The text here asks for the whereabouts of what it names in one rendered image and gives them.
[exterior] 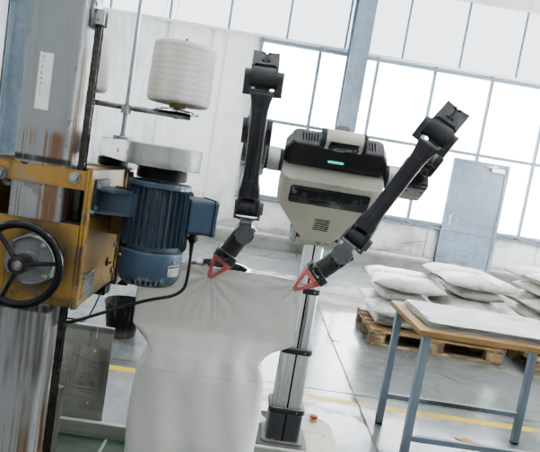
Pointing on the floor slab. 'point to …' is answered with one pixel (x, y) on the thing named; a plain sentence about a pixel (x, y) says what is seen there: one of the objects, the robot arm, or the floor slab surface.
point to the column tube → (24, 197)
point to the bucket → (126, 329)
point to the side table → (453, 402)
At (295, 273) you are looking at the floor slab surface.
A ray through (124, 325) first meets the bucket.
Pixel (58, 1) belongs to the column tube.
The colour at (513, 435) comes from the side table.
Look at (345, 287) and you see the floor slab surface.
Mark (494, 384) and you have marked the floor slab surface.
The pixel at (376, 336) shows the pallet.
